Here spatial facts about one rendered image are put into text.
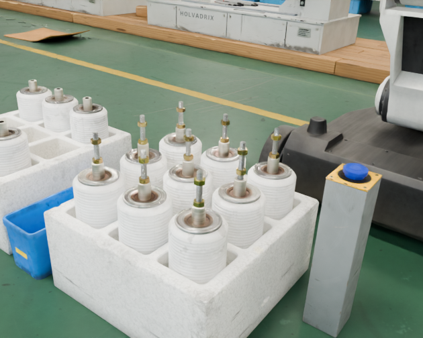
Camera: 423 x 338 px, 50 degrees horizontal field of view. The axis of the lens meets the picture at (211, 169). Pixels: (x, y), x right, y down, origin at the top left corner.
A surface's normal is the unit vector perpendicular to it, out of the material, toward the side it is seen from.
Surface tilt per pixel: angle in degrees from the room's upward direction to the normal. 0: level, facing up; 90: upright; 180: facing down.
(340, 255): 90
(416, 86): 30
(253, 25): 90
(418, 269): 0
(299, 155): 90
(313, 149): 45
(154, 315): 90
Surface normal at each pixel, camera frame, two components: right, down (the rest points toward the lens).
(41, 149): 0.80, 0.29
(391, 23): -0.61, 0.49
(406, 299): 0.04, -0.90
